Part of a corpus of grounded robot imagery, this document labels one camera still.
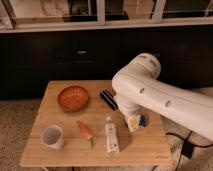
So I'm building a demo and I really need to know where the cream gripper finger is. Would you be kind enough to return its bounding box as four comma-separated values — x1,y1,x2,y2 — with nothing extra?
125,115,140,132

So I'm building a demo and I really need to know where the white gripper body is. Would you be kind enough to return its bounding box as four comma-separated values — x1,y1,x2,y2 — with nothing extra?
116,97,141,116

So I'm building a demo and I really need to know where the white ceramic cup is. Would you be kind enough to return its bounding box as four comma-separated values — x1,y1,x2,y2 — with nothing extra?
40,125,64,150

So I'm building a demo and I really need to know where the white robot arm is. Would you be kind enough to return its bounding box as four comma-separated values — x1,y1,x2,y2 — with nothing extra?
112,53,213,141

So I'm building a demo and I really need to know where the blue sponge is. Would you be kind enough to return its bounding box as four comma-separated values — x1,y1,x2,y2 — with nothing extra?
139,115,146,128

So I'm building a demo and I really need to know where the white tube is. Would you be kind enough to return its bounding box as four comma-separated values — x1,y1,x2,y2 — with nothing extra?
105,116,120,153

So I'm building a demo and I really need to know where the orange toy carrot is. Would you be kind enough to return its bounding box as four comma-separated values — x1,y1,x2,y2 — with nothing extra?
77,121,94,147

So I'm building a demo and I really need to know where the wooden table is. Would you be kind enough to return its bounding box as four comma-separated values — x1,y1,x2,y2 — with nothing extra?
20,80,172,167

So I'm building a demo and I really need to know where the orange bowl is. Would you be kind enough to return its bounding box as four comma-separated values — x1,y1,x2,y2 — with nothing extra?
57,86,89,112

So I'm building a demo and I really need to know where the dark cabinet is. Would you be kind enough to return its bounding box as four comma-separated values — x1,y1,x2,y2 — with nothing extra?
0,26,213,99

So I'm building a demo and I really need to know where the black cable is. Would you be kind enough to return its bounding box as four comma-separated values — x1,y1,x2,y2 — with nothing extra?
165,130,213,171

